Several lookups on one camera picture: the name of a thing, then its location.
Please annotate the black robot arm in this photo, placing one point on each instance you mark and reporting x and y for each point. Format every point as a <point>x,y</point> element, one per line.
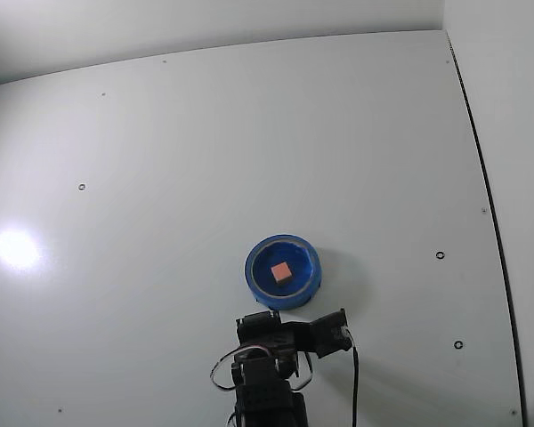
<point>262,391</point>

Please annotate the orange cube block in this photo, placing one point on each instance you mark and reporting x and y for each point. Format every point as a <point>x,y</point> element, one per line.
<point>279,271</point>

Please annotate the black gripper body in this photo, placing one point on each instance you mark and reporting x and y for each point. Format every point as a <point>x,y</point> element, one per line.
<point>259,324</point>

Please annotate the blue tape roll bin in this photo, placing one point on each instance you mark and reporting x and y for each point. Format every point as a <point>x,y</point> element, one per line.
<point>302,267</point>

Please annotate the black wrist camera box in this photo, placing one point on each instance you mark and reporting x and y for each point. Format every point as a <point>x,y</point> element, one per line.
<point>331,333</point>

